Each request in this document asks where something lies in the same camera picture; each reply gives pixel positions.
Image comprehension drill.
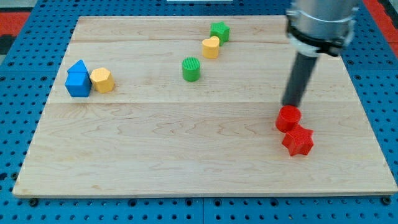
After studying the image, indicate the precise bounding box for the yellow heart block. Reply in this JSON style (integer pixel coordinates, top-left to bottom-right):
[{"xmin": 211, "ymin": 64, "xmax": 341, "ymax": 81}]
[{"xmin": 201, "ymin": 36, "xmax": 220, "ymax": 59}]

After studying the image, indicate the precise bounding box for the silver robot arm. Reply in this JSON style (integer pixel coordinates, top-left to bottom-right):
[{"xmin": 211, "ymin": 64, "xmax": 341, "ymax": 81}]
[{"xmin": 286, "ymin": 0, "xmax": 359, "ymax": 57}]

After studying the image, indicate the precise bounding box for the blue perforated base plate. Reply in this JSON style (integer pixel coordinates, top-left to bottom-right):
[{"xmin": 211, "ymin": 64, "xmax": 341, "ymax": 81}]
[{"xmin": 1, "ymin": 0, "xmax": 397, "ymax": 223}]

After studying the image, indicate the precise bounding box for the green cylinder block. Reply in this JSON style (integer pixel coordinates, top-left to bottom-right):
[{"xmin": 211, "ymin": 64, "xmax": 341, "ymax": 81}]
[{"xmin": 182, "ymin": 57, "xmax": 200, "ymax": 82}]

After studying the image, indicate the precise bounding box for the green star block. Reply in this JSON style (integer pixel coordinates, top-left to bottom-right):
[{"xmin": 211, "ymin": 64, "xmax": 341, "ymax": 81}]
[{"xmin": 210, "ymin": 21, "xmax": 230, "ymax": 46}]

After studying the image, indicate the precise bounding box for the red star block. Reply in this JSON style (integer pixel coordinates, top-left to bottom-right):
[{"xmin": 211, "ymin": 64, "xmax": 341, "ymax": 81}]
[{"xmin": 282, "ymin": 124, "xmax": 314, "ymax": 156}]

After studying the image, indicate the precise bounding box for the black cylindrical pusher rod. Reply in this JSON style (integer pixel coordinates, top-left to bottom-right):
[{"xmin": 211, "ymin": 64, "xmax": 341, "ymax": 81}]
[{"xmin": 282, "ymin": 52, "xmax": 318, "ymax": 107}]

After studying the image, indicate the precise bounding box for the wooden board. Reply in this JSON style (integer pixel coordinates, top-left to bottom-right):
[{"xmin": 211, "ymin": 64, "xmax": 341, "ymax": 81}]
[{"xmin": 12, "ymin": 16, "xmax": 397, "ymax": 198}]

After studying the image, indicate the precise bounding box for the red cylinder block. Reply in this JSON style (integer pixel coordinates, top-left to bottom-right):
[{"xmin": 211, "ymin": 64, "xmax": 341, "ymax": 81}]
[{"xmin": 275, "ymin": 105, "xmax": 302, "ymax": 133}]

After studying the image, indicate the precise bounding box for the yellow hexagon block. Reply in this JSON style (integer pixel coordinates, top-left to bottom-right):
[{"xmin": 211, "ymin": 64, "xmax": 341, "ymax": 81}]
[{"xmin": 90, "ymin": 67, "xmax": 115, "ymax": 93}]

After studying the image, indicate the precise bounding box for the blue triangle block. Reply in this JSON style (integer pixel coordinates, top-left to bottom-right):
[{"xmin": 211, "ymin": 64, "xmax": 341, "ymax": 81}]
[{"xmin": 67, "ymin": 59, "xmax": 88, "ymax": 74}]

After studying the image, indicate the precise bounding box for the blue pentagon block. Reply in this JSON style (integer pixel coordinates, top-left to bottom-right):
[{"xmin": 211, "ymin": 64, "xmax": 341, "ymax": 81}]
[{"xmin": 65, "ymin": 72, "xmax": 91, "ymax": 97}]

